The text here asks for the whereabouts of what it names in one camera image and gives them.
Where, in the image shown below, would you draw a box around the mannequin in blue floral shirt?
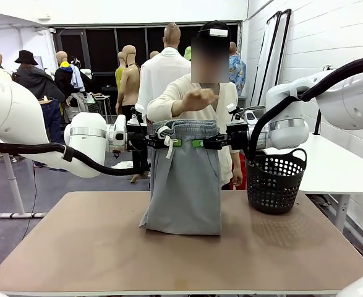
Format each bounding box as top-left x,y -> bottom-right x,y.
229,41 -> 247,97

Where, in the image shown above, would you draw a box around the mannequin with black hat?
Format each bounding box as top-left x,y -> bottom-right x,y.
12,49 -> 66,103

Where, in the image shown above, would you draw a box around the person right forearm cream sleeve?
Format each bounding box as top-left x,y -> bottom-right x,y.
146,92 -> 185,123

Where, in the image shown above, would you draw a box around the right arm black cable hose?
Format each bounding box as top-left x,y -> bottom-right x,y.
248,54 -> 363,163

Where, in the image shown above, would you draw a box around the white cloth on floor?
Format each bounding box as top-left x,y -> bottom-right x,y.
111,160 -> 135,170

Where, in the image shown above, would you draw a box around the red bin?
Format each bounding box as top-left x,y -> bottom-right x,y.
230,168 -> 247,191

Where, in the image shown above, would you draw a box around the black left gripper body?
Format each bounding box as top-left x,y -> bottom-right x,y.
127,123 -> 152,152

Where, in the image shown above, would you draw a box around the white side table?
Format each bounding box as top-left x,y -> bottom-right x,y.
263,132 -> 363,235

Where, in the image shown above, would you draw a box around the small white background table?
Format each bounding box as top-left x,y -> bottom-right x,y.
93,92 -> 113,115

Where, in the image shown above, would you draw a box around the mannequin in white shirt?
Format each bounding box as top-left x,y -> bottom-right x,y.
137,22 -> 192,124

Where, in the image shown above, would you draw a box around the grey training pants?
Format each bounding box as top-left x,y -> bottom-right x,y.
139,119 -> 223,236

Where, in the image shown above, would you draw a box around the person in cream cardigan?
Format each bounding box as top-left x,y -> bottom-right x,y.
146,20 -> 241,189

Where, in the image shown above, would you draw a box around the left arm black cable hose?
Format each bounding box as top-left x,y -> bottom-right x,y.
0,139 -> 150,177

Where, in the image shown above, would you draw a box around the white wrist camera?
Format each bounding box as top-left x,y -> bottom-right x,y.
126,104 -> 147,125
226,103 -> 247,125

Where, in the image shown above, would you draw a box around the black perforated laundry basket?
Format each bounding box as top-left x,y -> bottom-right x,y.
246,148 -> 308,215

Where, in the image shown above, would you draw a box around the bare tan mannequin black trousers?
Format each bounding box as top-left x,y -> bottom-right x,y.
115,45 -> 150,184

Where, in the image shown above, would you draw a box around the person right hand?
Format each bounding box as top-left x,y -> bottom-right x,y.
180,88 -> 220,114

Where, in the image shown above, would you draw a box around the mannequin in yellow top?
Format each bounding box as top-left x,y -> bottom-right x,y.
114,51 -> 128,92

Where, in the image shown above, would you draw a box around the mannequin with yellow scarf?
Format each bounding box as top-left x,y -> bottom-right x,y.
53,50 -> 95,106

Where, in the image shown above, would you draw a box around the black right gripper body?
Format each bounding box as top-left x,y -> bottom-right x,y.
226,123 -> 250,151

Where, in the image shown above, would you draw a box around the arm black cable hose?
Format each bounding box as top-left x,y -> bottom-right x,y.
0,139 -> 150,177
248,54 -> 363,163

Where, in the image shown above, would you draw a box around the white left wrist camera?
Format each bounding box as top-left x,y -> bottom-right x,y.
126,104 -> 147,125

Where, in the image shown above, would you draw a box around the person left hand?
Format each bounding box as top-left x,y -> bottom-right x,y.
231,166 -> 244,187

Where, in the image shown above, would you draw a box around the white table with T-foot leg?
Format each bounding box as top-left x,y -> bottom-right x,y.
0,150 -> 48,219

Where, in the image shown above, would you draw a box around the white folding screen black frame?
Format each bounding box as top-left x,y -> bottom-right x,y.
251,8 -> 293,108

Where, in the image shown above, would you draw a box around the white head-mounted camera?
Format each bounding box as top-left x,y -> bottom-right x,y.
208,28 -> 230,38

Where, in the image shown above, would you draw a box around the white appliance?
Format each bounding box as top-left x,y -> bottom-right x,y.
244,105 -> 268,125

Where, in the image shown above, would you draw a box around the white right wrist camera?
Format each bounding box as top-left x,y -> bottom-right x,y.
226,103 -> 247,125

